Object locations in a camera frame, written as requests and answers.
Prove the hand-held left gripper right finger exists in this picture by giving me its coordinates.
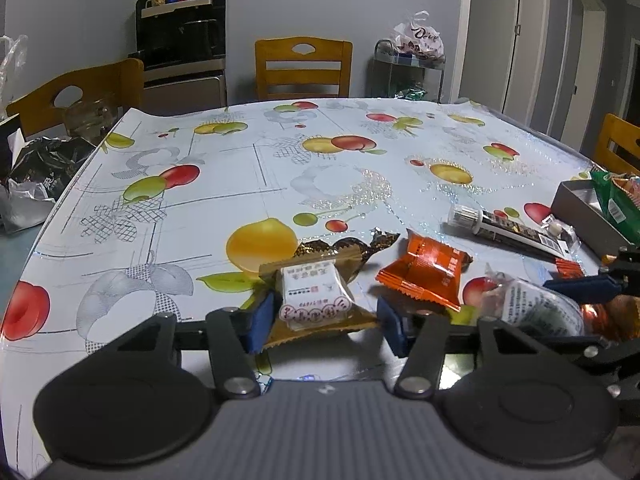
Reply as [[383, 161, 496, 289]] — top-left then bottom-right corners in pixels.
[[376, 296, 551, 397]]

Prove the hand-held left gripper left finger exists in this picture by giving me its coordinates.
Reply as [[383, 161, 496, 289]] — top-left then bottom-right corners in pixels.
[[106, 291, 277, 400]]

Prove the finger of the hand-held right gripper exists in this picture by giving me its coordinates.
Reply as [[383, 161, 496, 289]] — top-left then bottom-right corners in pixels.
[[570, 336, 640, 411], [544, 247, 640, 305]]

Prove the orange snack packet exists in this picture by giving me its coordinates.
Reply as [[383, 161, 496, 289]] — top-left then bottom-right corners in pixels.
[[554, 259, 640, 343], [376, 228, 473, 312]]

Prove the clear snack packet white label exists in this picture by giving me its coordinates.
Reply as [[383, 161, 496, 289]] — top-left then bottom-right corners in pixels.
[[482, 270, 585, 340]]

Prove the tan snack packet white label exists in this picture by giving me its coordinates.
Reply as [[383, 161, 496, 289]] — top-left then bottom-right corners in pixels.
[[257, 254, 379, 348]]

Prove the grey shallow box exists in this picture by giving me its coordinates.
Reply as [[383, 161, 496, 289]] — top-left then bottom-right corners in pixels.
[[550, 179, 640, 257]]

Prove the brown foil candy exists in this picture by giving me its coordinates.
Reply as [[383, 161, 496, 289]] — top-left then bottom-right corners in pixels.
[[292, 227, 401, 286]]

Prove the black and white tube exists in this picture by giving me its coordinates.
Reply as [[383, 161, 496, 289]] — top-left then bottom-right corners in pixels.
[[445, 204, 581, 262]]

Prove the green striped snack bag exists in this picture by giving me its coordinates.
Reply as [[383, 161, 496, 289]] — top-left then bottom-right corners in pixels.
[[590, 170, 640, 246]]

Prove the fruit print tablecloth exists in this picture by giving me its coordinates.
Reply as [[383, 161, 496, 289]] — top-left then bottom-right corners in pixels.
[[0, 97, 640, 480]]

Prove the wooden chair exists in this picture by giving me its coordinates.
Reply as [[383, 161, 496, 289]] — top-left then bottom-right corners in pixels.
[[255, 37, 353, 101], [595, 113, 640, 176], [6, 57, 146, 140]]

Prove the metal rack cart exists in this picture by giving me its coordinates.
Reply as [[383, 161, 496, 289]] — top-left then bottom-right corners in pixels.
[[370, 40, 446, 103]]

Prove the grey plastic bag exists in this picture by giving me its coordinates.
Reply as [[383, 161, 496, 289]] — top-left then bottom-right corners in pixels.
[[0, 180, 56, 236]]

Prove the black plastic bag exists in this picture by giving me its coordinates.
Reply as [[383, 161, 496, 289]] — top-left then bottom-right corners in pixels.
[[7, 136, 96, 201]]

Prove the white door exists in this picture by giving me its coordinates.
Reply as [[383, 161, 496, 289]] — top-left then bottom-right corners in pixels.
[[459, 0, 548, 133]]

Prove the white plastic bag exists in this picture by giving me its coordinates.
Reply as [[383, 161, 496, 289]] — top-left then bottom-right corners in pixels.
[[390, 10, 445, 61]]

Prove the black water dispenser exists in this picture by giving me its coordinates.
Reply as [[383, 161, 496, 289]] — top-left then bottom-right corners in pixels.
[[129, 0, 228, 113]]

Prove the black and white box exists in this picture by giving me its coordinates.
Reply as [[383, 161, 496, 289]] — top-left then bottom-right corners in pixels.
[[0, 114, 26, 181]]

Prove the clear plastic bag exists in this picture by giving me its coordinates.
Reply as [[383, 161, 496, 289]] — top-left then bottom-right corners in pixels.
[[0, 35, 28, 106]]

